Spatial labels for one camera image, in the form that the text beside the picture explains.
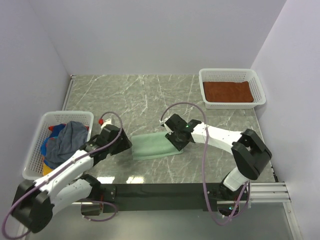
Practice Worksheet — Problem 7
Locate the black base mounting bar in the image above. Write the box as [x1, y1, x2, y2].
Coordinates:
[71, 182, 251, 214]

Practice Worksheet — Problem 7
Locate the aluminium front frame rail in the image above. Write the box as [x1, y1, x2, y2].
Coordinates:
[14, 181, 303, 240]

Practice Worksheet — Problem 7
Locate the aluminium table edge rail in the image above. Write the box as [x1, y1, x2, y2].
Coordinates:
[61, 74, 77, 111]

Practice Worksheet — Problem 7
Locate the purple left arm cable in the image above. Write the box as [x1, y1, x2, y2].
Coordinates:
[1, 111, 124, 239]

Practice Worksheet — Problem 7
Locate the red patterned cloth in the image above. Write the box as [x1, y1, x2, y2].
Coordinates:
[40, 122, 90, 176]

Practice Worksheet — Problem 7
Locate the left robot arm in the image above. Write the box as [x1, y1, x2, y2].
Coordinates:
[9, 124, 132, 233]

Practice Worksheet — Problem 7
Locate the mint green towel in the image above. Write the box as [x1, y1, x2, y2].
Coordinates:
[131, 131, 184, 161]

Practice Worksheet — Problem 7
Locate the rust brown towel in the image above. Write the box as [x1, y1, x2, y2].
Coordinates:
[203, 81, 254, 103]

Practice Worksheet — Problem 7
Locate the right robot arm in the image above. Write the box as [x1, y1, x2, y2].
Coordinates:
[160, 114, 272, 200]

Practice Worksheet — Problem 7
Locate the white laundry basket with clothes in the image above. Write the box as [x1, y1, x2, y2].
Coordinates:
[22, 110, 94, 180]

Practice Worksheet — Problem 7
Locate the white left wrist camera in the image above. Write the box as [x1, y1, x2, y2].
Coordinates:
[98, 118, 115, 130]

